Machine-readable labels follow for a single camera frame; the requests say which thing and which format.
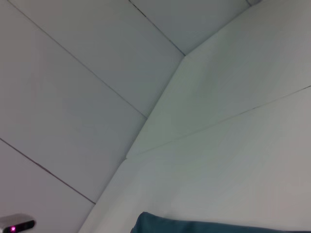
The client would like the teal t-shirt with white print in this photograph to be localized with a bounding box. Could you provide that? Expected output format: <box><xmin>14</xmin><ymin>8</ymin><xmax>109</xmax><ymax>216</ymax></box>
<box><xmin>129</xmin><ymin>211</ymin><xmax>311</xmax><ymax>233</ymax></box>

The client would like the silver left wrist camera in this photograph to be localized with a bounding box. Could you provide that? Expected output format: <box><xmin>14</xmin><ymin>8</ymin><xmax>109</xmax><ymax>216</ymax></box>
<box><xmin>0</xmin><ymin>213</ymin><xmax>36</xmax><ymax>233</ymax></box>

